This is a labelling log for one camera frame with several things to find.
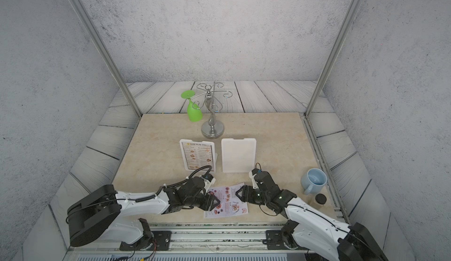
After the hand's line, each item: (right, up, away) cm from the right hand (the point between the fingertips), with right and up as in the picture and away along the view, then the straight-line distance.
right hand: (241, 195), depth 80 cm
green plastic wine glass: (-25, +40, +19) cm, 51 cm away
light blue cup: (+37, +4, +9) cm, 38 cm away
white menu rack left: (-13, +18, +5) cm, 22 cm away
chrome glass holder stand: (-16, +30, +31) cm, 46 cm away
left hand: (-10, -4, +1) cm, 11 cm away
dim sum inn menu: (-21, +17, +6) cm, 27 cm away
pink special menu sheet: (-5, -5, +3) cm, 8 cm away
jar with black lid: (+34, 0, -4) cm, 34 cm away
